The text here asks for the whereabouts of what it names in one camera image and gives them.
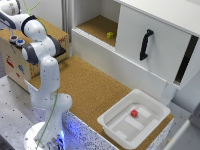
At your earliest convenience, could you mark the red button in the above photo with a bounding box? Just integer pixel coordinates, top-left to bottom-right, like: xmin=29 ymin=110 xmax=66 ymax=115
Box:
xmin=9 ymin=35 xmax=20 ymax=45

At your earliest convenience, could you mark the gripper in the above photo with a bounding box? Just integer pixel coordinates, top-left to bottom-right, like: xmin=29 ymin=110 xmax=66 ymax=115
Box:
xmin=0 ymin=12 xmax=16 ymax=32

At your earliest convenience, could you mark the black door handle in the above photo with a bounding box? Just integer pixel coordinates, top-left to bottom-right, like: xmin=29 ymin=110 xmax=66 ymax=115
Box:
xmin=138 ymin=28 xmax=155 ymax=62

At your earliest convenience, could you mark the yellow block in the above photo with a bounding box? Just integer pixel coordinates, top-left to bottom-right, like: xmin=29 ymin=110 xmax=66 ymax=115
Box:
xmin=106 ymin=31 xmax=115 ymax=39

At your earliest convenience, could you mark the white sliding door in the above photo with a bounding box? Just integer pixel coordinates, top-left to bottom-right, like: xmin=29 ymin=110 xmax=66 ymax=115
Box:
xmin=114 ymin=3 xmax=195 ymax=85

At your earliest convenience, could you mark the green cable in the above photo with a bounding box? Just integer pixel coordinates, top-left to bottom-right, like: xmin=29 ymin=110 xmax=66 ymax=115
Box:
xmin=14 ymin=0 xmax=62 ymax=150

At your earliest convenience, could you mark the white plastic box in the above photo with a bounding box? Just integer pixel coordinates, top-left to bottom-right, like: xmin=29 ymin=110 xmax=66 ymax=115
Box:
xmin=96 ymin=88 xmax=172 ymax=150

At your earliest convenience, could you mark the white cabinet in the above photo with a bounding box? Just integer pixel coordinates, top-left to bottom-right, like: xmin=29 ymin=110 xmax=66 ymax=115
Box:
xmin=71 ymin=0 xmax=200 ymax=108

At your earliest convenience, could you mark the pink block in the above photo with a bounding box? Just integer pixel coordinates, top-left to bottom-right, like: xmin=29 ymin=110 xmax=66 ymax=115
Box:
xmin=130 ymin=109 xmax=139 ymax=118

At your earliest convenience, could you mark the blue button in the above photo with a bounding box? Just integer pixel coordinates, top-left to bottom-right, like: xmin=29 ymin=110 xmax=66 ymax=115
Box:
xmin=15 ymin=38 xmax=26 ymax=48

